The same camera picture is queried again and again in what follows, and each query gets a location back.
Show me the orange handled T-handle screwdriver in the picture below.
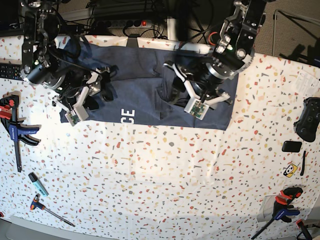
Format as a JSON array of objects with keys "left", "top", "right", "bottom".
[{"left": 30, "top": 193, "right": 75, "bottom": 227}]

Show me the teal highlighter marker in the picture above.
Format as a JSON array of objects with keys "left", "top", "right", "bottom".
[{"left": 28, "top": 172, "right": 49, "bottom": 197}]

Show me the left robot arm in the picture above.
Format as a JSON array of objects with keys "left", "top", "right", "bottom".
[{"left": 164, "top": 0, "right": 267, "bottom": 106}]

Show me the white power strip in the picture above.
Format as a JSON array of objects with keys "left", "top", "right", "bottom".
[{"left": 91, "top": 19, "right": 153, "bottom": 29}]

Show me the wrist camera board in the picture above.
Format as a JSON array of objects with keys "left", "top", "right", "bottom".
[
  {"left": 184, "top": 98, "right": 210, "bottom": 120},
  {"left": 64, "top": 105, "right": 89, "bottom": 126}
]

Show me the thin black pen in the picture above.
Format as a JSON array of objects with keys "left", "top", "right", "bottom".
[{"left": 300, "top": 150, "right": 307, "bottom": 176}]

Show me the blue black bar clamp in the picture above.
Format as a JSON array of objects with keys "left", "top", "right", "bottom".
[
  {"left": 0, "top": 95, "right": 40, "bottom": 173},
  {"left": 251, "top": 187, "right": 303, "bottom": 240}
]

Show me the blue grey T-shirt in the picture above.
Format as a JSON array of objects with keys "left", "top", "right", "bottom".
[{"left": 75, "top": 42, "right": 233, "bottom": 131}]

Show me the black game controller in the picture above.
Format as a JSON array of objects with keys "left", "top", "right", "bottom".
[{"left": 293, "top": 97, "right": 320, "bottom": 143}]

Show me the white paper sheet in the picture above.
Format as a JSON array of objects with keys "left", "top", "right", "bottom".
[{"left": 295, "top": 71, "right": 320, "bottom": 97}]

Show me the clear plastic bag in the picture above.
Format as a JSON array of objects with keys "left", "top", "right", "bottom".
[{"left": 256, "top": 195, "right": 276, "bottom": 223}]

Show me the white metal table leg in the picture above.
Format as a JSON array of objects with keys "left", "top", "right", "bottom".
[{"left": 166, "top": 17, "right": 178, "bottom": 41}]

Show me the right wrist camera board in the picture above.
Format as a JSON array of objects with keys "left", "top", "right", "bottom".
[{"left": 64, "top": 105, "right": 89, "bottom": 126}]

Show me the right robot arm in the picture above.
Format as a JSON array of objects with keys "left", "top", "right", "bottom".
[{"left": 21, "top": 0, "right": 114, "bottom": 112}]

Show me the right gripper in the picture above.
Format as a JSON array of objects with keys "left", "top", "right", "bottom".
[{"left": 51, "top": 66, "right": 117, "bottom": 112}]

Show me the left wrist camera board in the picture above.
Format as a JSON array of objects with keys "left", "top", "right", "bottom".
[{"left": 184, "top": 98, "right": 210, "bottom": 120}]

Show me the yellow cartoon face sticker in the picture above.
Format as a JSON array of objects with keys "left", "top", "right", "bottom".
[{"left": 283, "top": 163, "right": 298, "bottom": 178}]

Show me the red black clamp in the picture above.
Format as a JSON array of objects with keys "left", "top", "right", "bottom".
[{"left": 296, "top": 219, "right": 313, "bottom": 240}]

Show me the small black rectangular case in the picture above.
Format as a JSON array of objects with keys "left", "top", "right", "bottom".
[{"left": 281, "top": 140, "right": 302, "bottom": 153}]

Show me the black TV remote control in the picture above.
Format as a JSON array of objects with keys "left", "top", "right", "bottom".
[{"left": 0, "top": 63, "right": 23, "bottom": 81}]

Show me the black table clamp bracket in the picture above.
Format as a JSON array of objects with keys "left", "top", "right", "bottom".
[{"left": 126, "top": 33, "right": 140, "bottom": 48}]

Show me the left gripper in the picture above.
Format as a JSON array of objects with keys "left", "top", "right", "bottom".
[{"left": 163, "top": 61, "right": 232, "bottom": 105}]

